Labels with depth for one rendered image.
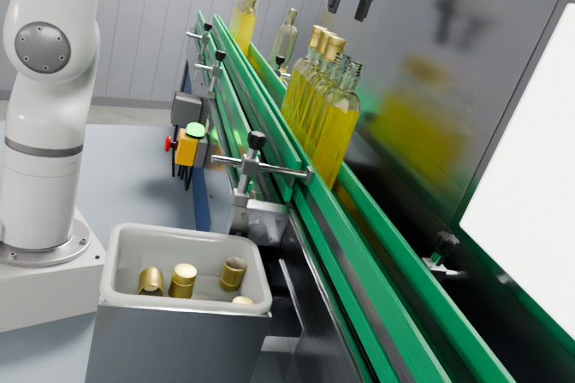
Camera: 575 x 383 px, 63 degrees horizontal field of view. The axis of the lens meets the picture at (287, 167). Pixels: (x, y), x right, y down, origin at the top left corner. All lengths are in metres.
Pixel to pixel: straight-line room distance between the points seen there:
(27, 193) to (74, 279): 0.17
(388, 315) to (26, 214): 0.61
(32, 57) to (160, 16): 3.50
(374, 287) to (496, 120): 0.28
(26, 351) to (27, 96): 0.41
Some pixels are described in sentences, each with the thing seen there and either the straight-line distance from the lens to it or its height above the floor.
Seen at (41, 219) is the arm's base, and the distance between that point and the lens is 0.89.
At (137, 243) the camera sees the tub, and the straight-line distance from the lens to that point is 0.76.
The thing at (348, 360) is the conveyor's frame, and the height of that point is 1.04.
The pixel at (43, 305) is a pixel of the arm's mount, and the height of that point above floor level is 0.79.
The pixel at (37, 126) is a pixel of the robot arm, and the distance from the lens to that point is 0.83.
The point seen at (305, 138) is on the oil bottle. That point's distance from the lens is 0.89.
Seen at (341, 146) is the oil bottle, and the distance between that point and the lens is 0.84.
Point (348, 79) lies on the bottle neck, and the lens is 0.81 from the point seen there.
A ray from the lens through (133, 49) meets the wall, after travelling 4.21.
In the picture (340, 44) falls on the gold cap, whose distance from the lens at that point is 0.91.
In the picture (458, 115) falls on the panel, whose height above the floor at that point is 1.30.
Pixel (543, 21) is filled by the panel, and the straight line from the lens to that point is 0.69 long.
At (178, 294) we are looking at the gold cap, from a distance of 0.73.
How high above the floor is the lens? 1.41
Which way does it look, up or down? 21 degrees down
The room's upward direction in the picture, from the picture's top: 18 degrees clockwise
